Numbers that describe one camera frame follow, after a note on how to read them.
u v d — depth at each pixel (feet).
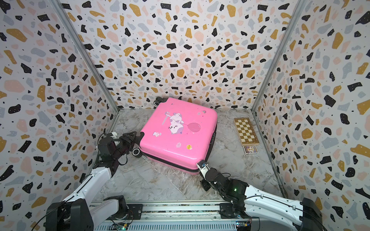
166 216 2.40
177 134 2.58
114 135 2.53
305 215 1.44
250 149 3.19
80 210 1.32
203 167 2.18
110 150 2.09
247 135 3.39
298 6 2.35
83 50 2.80
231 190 1.86
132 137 2.49
